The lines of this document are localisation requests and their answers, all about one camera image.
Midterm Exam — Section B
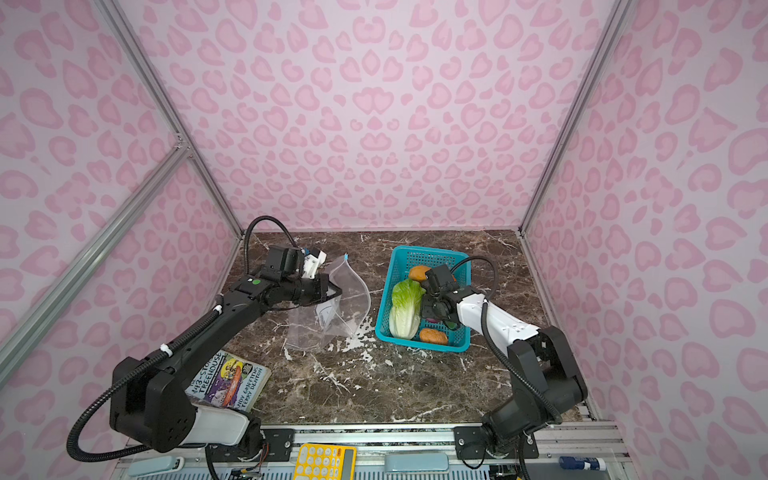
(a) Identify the green toy cabbage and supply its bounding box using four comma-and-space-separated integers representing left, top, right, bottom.
389, 279, 425, 340

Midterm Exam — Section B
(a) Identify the brown toy potato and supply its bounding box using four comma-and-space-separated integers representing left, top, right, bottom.
419, 328, 449, 346

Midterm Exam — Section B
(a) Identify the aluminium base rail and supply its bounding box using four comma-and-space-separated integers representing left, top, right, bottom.
110, 419, 637, 480

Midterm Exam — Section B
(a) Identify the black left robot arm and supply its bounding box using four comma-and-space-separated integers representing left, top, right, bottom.
109, 247, 342, 457

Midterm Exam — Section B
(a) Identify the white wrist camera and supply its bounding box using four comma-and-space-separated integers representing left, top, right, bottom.
426, 264, 459, 296
301, 248, 327, 279

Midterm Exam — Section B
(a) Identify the orange toy bread roll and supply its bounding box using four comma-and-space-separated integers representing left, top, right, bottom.
408, 265, 431, 282

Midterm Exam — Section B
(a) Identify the aluminium frame corner post right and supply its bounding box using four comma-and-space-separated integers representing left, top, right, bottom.
518, 0, 637, 238

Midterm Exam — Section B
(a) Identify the aluminium frame corner post left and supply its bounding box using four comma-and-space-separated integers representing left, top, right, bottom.
94, 0, 244, 239

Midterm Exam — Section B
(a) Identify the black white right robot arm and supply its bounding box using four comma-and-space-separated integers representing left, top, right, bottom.
421, 286, 588, 457

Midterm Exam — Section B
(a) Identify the aluminium frame corner post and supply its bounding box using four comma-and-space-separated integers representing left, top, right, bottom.
518, 0, 637, 238
94, 0, 244, 239

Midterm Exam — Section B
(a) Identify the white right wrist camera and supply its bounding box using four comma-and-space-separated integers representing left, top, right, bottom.
426, 264, 459, 296

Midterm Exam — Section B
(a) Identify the clear zip top bag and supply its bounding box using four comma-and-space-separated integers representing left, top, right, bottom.
286, 254, 371, 353

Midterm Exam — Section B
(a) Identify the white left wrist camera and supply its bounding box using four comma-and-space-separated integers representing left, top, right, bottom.
301, 248, 327, 279

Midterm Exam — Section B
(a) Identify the grey flat case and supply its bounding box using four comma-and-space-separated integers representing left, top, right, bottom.
384, 451, 450, 474

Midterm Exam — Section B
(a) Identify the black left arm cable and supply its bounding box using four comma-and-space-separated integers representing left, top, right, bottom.
242, 214, 298, 277

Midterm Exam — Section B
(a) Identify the teal plastic basket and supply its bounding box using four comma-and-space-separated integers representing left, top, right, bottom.
375, 245, 471, 353

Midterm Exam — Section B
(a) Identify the yellow calculator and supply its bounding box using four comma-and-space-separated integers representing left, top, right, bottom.
293, 443, 357, 480

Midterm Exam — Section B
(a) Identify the aluminium diagonal frame bar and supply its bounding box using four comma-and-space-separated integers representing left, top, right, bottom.
1, 141, 188, 385

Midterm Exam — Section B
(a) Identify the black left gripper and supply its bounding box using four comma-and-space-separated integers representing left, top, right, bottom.
283, 273, 344, 305

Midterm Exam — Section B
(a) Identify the colourful paperback book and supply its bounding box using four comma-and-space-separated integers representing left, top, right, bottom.
185, 350, 272, 413

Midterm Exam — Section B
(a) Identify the blue white marker pen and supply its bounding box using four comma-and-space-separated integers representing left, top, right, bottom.
558, 456, 607, 471

